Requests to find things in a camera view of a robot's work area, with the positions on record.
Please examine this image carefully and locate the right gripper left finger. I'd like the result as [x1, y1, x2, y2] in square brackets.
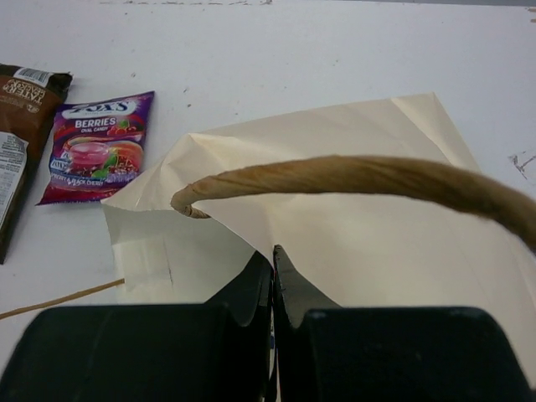
[12, 253, 275, 401]

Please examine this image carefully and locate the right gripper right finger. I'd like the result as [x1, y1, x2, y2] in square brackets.
[273, 246, 530, 401]

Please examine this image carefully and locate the brown paper bag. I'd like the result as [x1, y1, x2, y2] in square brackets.
[0, 91, 536, 323]

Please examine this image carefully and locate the purple berry candy bag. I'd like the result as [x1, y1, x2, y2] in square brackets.
[39, 91, 155, 205]

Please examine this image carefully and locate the brown chocolate snack bag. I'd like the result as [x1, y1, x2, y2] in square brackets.
[1, 64, 73, 262]

